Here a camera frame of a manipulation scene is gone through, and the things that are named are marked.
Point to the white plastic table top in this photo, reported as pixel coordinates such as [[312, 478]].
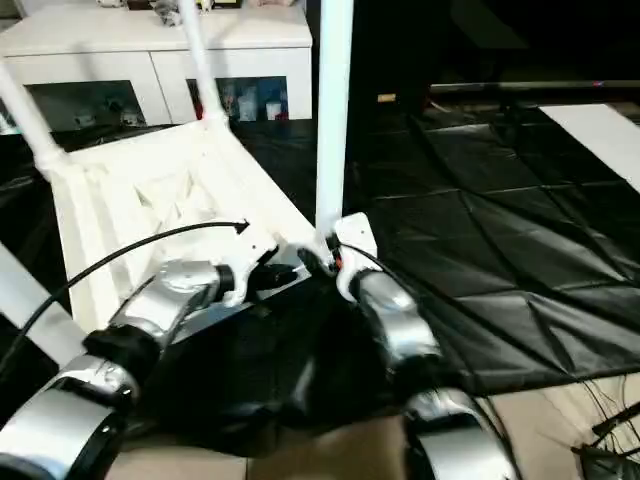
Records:
[[150, 190]]

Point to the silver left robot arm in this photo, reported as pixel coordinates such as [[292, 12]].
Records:
[[150, 320]]

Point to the small tan tag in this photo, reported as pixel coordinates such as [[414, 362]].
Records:
[[387, 98]]

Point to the black plastic mat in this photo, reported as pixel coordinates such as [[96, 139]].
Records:
[[520, 250]]

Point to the white cabinet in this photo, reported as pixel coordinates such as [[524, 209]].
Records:
[[120, 45]]

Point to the small grey object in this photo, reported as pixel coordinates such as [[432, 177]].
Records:
[[172, 10]]

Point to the white flat board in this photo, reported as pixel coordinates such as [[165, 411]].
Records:
[[600, 135]]

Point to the black metal rail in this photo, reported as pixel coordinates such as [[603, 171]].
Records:
[[530, 88]]

